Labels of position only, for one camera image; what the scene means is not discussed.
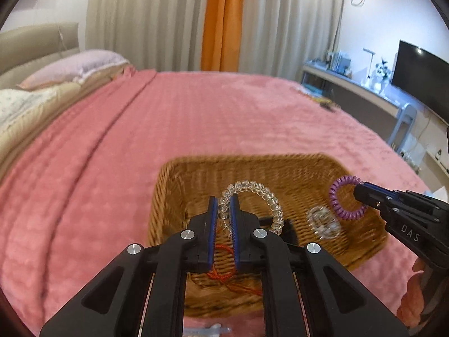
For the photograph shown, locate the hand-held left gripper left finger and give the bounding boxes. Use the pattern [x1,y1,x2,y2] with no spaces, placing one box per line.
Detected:
[40,196,220,337]

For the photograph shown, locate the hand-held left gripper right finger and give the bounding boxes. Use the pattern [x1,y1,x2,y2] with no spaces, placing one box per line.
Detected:
[230,194,410,337]

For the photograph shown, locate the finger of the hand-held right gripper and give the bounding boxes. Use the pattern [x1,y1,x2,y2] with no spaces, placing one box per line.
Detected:
[353,185,388,216]
[362,181,404,201]

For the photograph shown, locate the purple spiral hair tie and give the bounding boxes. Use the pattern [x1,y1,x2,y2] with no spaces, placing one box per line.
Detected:
[329,176,365,221]

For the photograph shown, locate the woven wicker basket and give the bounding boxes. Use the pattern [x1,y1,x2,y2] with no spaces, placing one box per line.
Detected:
[147,152,389,320]

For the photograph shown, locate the clear bead bracelet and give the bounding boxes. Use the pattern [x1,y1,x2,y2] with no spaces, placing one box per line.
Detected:
[217,180,284,240]

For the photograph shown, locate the person's right hand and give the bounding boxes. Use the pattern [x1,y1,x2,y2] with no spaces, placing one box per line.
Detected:
[396,257,428,329]

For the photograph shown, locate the pink blanket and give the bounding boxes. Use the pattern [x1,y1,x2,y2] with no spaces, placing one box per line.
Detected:
[0,69,436,337]

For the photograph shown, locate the clear plastic packet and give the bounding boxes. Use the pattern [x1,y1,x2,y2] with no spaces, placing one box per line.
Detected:
[185,323,233,337]

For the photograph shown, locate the small clutter on bed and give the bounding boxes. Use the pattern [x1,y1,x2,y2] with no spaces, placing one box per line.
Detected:
[298,84,338,113]

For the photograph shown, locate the white flowers in vase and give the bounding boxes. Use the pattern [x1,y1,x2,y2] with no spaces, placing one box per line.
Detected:
[372,58,392,94]

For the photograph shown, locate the black television screen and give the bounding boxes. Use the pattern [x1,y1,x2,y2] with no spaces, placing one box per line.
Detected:
[390,40,449,126]

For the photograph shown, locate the white desk lamp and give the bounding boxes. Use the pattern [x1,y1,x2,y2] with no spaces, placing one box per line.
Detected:
[362,47,377,85]

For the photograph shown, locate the row of books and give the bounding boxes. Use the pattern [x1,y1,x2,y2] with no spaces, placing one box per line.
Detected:
[326,50,352,75]

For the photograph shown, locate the air conditioner pipe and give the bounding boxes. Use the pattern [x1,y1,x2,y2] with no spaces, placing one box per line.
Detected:
[330,0,367,60]

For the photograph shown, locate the cream curtain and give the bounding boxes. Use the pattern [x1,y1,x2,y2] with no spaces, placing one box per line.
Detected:
[239,0,349,82]
[86,0,211,72]

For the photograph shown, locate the beige duvet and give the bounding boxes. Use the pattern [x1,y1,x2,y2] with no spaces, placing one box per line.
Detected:
[0,64,136,171]

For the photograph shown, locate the orange curtain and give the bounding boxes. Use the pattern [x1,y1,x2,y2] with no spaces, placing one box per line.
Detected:
[201,0,245,73]

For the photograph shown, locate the lilac pillow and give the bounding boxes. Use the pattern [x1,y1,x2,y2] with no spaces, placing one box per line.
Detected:
[17,49,131,90]

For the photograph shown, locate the white floral pillow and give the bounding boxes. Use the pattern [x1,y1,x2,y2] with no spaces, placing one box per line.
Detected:
[0,88,58,131]

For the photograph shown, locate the beige padded headboard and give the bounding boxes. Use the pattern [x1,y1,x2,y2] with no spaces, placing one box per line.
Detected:
[0,22,80,78]

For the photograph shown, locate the clear spiral hair tie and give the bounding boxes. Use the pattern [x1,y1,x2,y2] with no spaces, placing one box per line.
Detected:
[306,205,341,241]

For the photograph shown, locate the red string bracelet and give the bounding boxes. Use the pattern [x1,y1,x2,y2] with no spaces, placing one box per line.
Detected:
[207,244,262,297]

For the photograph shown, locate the grey wall desk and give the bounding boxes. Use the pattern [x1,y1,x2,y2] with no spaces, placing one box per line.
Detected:
[300,60,418,149]

